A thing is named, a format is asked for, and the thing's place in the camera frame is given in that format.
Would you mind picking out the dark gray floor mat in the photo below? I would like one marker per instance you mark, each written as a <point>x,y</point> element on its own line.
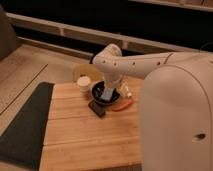
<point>22,141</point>

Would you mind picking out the light blue sponge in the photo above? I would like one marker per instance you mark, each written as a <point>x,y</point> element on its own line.
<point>107,94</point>

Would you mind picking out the black rectangular block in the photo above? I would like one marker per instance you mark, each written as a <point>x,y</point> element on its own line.
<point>97,109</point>

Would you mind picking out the white paper cup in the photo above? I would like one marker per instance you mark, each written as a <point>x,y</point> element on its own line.
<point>84,86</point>

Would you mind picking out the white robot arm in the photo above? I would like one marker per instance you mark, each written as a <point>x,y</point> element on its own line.
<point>175,106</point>

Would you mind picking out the black bowl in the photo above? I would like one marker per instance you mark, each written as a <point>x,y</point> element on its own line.
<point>97,91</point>

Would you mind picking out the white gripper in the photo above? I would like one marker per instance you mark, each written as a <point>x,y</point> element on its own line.
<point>112,84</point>

